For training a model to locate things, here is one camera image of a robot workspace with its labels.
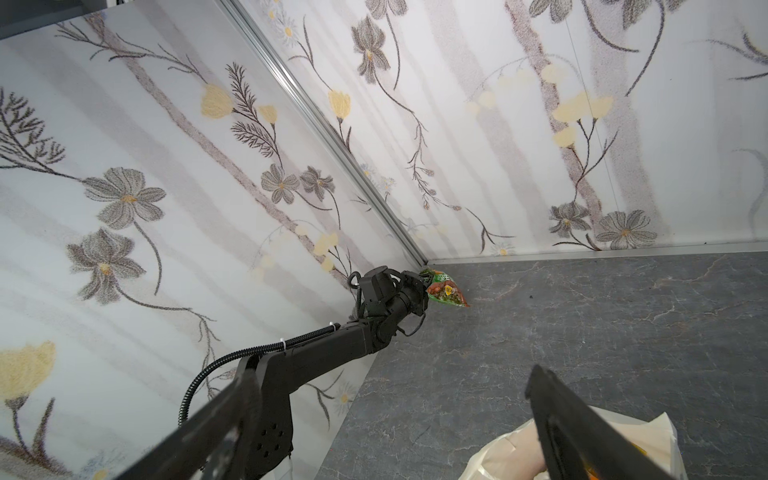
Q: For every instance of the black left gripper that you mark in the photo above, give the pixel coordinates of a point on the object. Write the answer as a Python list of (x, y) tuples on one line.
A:
[(412, 292)]

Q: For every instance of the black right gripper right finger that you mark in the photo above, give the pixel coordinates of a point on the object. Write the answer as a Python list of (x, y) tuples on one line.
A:
[(575, 439)]

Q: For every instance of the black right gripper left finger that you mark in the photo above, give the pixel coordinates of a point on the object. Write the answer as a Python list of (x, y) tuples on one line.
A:
[(184, 451)]

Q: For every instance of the green snack packet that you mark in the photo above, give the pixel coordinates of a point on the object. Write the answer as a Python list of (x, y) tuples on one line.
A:
[(441, 288)]

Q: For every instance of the white printed paper bag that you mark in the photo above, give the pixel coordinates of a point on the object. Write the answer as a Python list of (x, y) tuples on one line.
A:
[(518, 454)]

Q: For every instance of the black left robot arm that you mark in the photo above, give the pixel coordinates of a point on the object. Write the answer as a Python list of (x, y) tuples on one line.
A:
[(384, 298)]

